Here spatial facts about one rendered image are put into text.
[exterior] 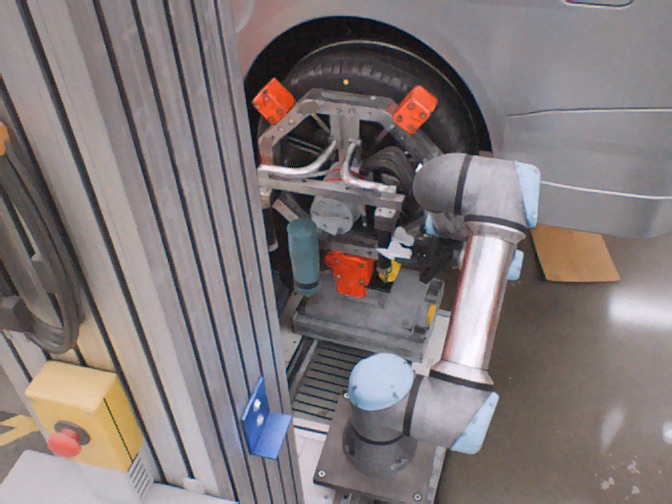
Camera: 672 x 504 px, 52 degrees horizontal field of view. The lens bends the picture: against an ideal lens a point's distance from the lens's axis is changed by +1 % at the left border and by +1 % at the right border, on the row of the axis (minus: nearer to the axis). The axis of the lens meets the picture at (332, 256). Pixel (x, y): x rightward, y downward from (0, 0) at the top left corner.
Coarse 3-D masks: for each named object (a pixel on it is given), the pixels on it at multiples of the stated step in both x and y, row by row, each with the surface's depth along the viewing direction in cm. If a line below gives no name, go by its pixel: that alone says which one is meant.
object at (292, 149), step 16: (304, 128) 224; (384, 128) 194; (288, 144) 212; (304, 144) 209; (320, 144) 207; (368, 144) 201; (288, 160) 215; (304, 160) 225; (336, 160) 208; (320, 176) 230; (384, 176) 205; (368, 208) 228; (416, 208) 215; (368, 224) 222; (400, 224) 215
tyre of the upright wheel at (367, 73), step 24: (336, 48) 194; (360, 48) 191; (384, 48) 191; (408, 48) 193; (312, 72) 188; (336, 72) 185; (360, 72) 183; (384, 72) 183; (408, 72) 185; (432, 72) 191; (384, 96) 185; (456, 96) 194; (264, 120) 204; (432, 120) 185; (456, 120) 189; (456, 144) 188
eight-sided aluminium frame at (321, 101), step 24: (312, 96) 184; (336, 96) 185; (360, 96) 183; (288, 120) 190; (384, 120) 180; (264, 144) 199; (408, 144) 182; (432, 144) 186; (288, 192) 216; (288, 216) 215; (336, 240) 216; (360, 240) 218
